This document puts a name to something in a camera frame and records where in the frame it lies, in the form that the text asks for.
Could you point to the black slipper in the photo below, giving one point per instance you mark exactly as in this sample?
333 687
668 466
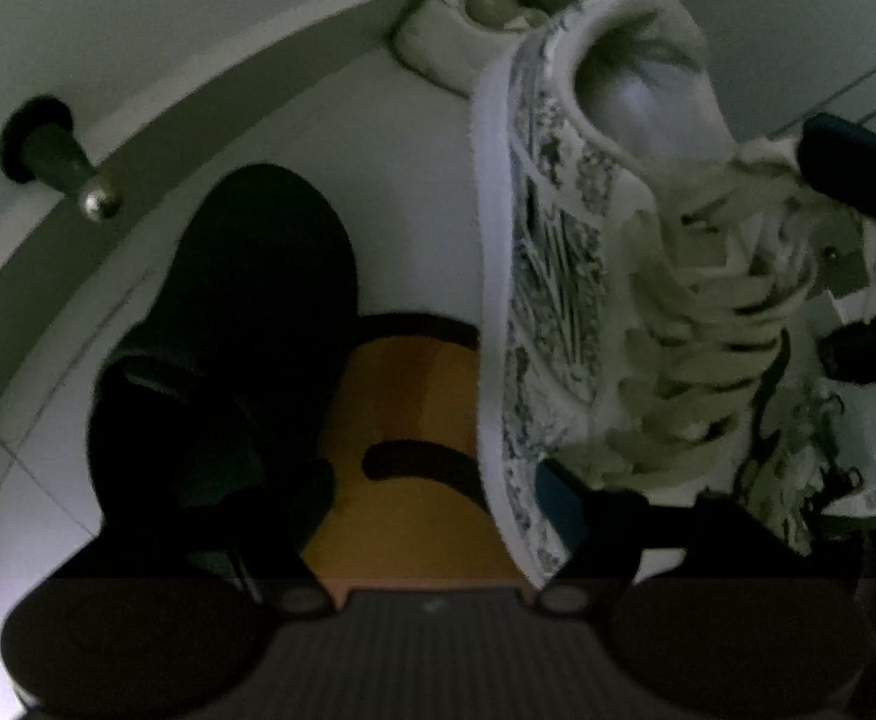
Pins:
243 330

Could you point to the orange floor mat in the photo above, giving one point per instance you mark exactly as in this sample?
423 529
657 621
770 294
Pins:
408 405

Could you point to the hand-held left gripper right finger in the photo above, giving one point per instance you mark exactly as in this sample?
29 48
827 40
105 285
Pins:
558 510

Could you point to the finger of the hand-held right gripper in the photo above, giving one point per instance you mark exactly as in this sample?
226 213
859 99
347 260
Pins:
858 157

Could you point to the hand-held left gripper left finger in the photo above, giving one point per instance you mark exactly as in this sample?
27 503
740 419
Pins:
273 562

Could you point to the white lace-up sneaker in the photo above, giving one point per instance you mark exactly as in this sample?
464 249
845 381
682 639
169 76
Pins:
558 277
438 37

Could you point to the white plastic bag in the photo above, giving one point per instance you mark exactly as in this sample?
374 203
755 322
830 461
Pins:
873 457

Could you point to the black door stopper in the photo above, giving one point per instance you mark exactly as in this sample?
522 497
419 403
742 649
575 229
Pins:
48 150

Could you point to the grey cabinet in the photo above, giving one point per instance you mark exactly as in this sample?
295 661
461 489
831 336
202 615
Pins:
858 52

